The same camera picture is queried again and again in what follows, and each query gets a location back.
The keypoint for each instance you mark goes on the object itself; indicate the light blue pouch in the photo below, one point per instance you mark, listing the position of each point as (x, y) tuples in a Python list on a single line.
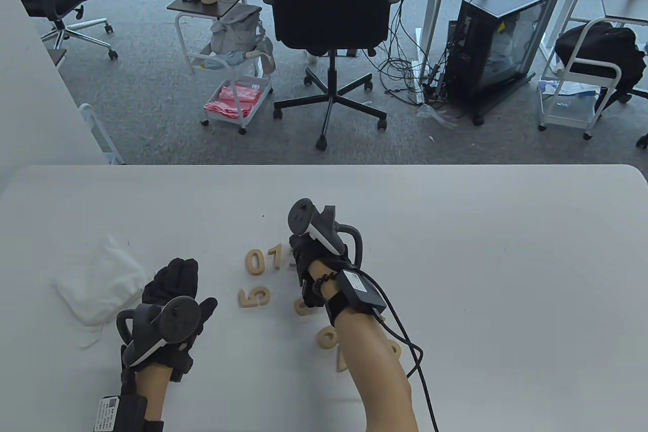
[(223, 61)]

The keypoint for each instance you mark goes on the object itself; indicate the person's right hand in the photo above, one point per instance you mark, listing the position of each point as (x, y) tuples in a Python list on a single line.
[(304, 249)]

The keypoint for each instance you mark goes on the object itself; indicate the black wrist sensor box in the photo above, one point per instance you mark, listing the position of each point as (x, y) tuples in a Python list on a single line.
[(129, 411), (359, 290)]

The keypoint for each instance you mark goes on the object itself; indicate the oval wooden number block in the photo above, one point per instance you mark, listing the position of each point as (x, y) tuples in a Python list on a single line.
[(249, 264)]

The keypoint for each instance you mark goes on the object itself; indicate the curved wooden number block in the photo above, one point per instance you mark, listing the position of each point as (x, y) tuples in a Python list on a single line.
[(291, 264)]

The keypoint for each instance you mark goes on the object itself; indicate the white rolling cart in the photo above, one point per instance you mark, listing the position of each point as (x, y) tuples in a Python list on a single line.
[(564, 120)]

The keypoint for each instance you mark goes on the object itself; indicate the grey backpack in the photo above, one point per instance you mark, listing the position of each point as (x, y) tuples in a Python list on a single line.
[(235, 29)]

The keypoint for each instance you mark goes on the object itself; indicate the black computer tower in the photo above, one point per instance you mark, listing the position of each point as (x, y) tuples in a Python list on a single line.
[(506, 1)]

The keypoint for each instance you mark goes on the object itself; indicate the grey handheld controller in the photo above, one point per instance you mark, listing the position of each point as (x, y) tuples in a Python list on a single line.
[(179, 319), (301, 214)]

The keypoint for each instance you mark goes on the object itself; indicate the black backpack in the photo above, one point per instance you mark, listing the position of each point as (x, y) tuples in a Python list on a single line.
[(602, 44)]

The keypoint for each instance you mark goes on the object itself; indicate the person's left hand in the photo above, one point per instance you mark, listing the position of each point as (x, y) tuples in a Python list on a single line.
[(174, 277)]

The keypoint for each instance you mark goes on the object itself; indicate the white metal rack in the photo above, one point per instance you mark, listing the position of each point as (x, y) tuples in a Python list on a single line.
[(88, 113)]

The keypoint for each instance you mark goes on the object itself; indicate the person's left forearm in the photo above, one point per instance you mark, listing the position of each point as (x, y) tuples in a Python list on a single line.
[(152, 391)]

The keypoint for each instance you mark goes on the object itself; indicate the pink packets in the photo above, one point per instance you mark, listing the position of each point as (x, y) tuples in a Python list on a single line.
[(233, 100)]

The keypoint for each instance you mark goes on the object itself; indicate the straight wooden number block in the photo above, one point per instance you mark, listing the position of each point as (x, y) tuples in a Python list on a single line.
[(278, 260)]

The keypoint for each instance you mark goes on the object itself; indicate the white cart with dark top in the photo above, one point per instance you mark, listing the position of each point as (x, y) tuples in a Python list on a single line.
[(230, 4)]

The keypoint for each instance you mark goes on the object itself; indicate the clear plastic bag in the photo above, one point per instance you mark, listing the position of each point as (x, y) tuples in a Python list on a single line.
[(435, 115)]

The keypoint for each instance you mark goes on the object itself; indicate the person's right forearm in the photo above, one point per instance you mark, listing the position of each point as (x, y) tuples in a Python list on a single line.
[(374, 376)]

